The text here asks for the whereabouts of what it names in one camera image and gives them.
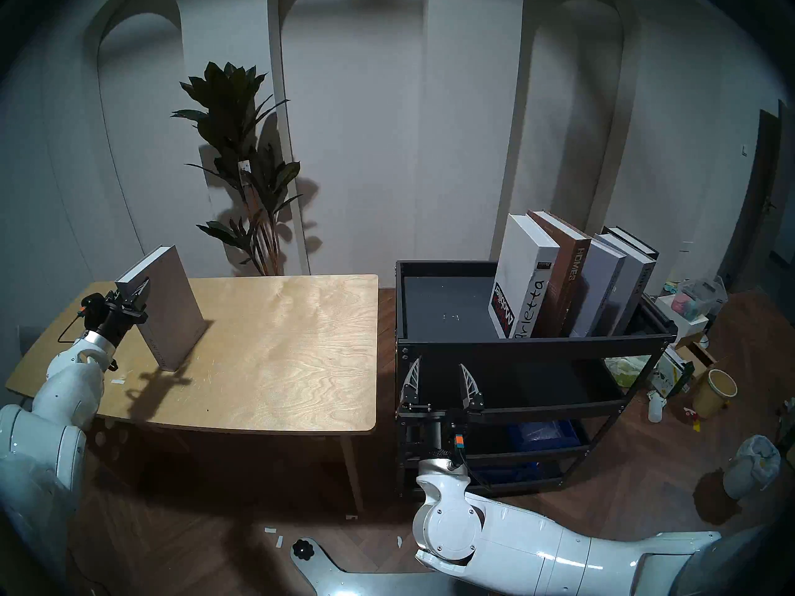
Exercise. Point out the tall green potted plant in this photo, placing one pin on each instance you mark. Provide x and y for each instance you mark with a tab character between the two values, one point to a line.
227	104

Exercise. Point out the small red yellow object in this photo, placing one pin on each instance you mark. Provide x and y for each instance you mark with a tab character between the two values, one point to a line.
692	418

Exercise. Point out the white square box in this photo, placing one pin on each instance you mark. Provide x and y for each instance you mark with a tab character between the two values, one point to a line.
680	318

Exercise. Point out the black Century book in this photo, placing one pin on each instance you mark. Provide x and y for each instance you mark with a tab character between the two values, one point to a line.
630	238

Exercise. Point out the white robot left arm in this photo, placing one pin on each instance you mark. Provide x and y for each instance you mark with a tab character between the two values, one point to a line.
49	415

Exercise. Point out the yellow round bucket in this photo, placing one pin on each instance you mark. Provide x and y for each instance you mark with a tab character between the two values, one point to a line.
714	396

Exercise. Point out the grey Discontent book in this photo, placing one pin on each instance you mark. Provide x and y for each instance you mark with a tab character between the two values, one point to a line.
599	284

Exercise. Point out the white Arietta book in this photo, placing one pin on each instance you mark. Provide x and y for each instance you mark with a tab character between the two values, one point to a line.
522	272

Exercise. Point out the grey ianra book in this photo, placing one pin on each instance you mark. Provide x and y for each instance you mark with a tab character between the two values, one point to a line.
633	284

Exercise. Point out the black star knob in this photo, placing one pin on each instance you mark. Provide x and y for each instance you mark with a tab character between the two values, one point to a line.
303	549

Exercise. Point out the brown Homes book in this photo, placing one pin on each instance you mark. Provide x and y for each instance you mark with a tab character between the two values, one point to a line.
568	266

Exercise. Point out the dark door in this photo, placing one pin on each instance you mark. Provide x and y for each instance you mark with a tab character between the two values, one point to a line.
761	197

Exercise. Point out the light green plastic bag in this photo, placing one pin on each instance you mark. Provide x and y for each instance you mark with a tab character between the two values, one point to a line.
627	371

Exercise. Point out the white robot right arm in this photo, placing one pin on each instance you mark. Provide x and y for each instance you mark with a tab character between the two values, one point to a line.
528	539

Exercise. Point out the small white bottle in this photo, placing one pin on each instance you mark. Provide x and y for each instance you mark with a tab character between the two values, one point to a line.
656	410

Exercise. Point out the white bin with bag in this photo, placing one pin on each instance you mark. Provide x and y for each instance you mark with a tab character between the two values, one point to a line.
751	467

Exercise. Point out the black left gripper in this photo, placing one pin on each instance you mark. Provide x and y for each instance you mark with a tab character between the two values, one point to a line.
112	318

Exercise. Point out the brown cardboard box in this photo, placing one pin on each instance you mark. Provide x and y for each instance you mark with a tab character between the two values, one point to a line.
699	356

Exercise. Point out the black metal shelf cart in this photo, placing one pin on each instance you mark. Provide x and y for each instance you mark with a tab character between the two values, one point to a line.
447	297

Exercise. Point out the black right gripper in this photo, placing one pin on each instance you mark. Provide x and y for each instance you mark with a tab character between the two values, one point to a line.
444	424

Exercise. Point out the clear plastic storage box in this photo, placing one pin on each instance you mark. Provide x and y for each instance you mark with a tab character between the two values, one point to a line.
702	297

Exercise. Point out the grey metal robot base plate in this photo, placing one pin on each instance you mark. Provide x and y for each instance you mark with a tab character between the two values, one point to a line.
348	579

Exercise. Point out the green and white carton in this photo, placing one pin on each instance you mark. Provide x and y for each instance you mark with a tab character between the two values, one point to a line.
669	371

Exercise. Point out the grey Special Issue book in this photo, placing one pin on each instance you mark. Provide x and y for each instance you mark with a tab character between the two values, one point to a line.
171	309

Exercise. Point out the light wooden table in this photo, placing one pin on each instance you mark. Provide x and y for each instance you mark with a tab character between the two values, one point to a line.
279	352

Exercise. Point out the blue plastic bin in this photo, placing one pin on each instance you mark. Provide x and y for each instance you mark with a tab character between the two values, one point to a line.
543	434

